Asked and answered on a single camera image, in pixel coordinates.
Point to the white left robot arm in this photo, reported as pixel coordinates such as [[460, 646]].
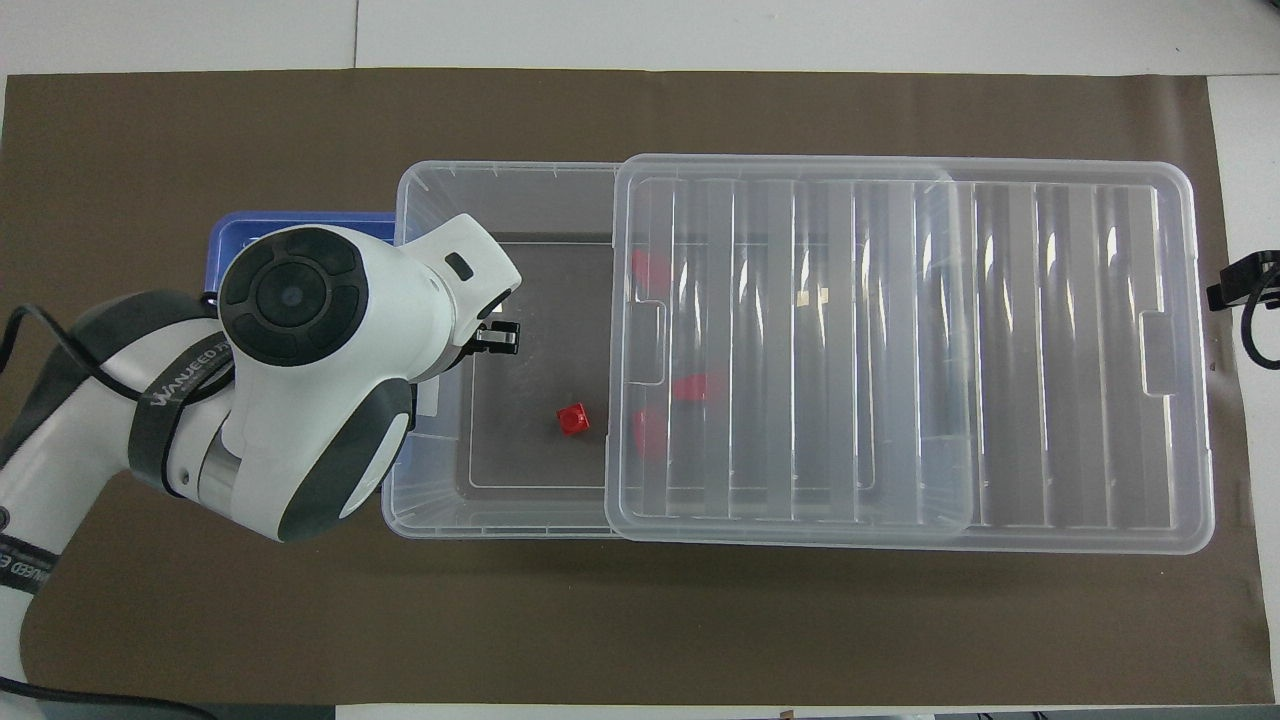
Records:
[[300, 380]]

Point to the red block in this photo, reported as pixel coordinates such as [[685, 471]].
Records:
[[697, 388], [648, 435], [650, 272], [573, 420]]

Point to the blue plastic tray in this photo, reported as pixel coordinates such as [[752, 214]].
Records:
[[300, 221]]

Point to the brown paper table mat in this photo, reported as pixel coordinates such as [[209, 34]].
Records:
[[700, 620]]

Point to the clear plastic storage box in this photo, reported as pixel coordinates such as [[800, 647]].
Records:
[[560, 200]]

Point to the clear ribbed plastic lid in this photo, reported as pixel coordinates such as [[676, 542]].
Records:
[[1050, 400]]

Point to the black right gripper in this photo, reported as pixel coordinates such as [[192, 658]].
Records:
[[1270, 270]]

